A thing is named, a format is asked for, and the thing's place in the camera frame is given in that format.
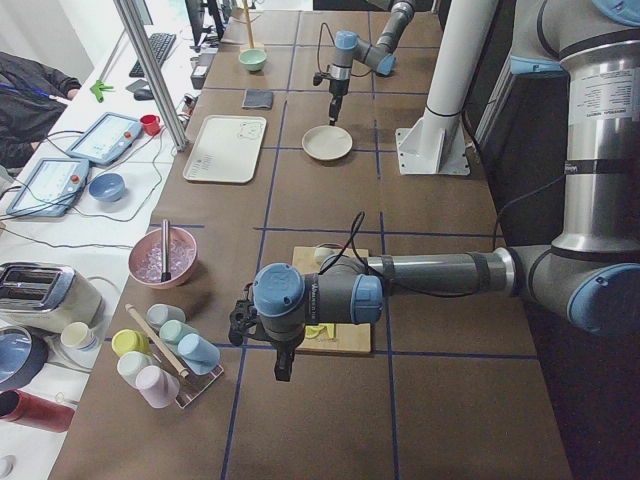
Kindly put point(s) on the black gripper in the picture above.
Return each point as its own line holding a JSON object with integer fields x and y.
{"x": 283, "y": 346}
{"x": 337, "y": 88}

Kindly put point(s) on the cream round plate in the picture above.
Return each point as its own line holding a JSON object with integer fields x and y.
{"x": 327, "y": 143}

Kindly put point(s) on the cream bear tray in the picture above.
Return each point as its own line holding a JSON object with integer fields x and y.
{"x": 226, "y": 149}

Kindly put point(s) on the lemon slices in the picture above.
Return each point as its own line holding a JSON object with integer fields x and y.
{"x": 313, "y": 331}

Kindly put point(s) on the wooden cutting board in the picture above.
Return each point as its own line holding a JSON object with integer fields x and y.
{"x": 350, "y": 339}

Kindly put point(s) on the grey folded cloth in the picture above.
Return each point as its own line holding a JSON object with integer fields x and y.
{"x": 257, "y": 99}

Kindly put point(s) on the blue cup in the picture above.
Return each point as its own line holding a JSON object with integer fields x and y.
{"x": 200, "y": 355}

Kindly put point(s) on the green bowl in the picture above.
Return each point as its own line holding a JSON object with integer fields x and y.
{"x": 253, "y": 60}

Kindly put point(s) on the cup rack with cups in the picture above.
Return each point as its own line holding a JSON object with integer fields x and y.
{"x": 147, "y": 364}

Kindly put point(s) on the wooden mug stand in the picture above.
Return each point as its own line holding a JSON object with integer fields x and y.
{"x": 252, "y": 47}

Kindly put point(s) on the black box with label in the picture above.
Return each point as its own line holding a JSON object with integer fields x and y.
{"x": 200, "y": 68}

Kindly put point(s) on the metal ice scoop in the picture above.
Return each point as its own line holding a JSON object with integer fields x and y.
{"x": 165, "y": 251}

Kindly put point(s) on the pink bowl with ice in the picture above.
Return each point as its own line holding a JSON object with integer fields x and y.
{"x": 144, "y": 261}

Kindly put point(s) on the black keyboard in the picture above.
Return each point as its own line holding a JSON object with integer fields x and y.
{"x": 161, "y": 45}

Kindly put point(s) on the red cup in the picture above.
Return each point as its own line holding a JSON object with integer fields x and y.
{"x": 150, "y": 124}

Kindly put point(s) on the black computer mouse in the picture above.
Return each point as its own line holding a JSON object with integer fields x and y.
{"x": 143, "y": 94}

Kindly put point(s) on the cream small cup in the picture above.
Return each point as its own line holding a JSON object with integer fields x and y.
{"x": 80, "y": 337}

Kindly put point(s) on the far teach pendant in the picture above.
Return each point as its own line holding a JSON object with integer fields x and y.
{"x": 107, "y": 139}

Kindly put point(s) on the teach pendant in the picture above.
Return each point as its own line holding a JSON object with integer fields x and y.
{"x": 107, "y": 139}
{"x": 51, "y": 189}

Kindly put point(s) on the blue bowl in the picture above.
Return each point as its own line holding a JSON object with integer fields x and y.
{"x": 108, "y": 187}

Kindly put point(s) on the cream toaster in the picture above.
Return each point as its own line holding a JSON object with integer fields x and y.
{"x": 46, "y": 296}

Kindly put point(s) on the blue kettle lid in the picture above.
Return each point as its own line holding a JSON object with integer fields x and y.
{"x": 23, "y": 356}

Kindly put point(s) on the red bottle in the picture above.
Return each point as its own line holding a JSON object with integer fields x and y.
{"x": 32, "y": 411}

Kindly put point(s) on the near teach pendant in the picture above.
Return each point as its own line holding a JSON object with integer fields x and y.
{"x": 51, "y": 189}

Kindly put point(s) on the person in black jacket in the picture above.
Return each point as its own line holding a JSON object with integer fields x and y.
{"x": 33, "y": 97}

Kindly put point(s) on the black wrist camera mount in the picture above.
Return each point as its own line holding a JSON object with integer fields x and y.
{"x": 319, "y": 77}

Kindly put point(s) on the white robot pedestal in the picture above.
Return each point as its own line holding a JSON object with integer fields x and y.
{"x": 435, "y": 144}

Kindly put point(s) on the aluminium frame post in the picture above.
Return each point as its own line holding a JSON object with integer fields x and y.
{"x": 139, "y": 40}

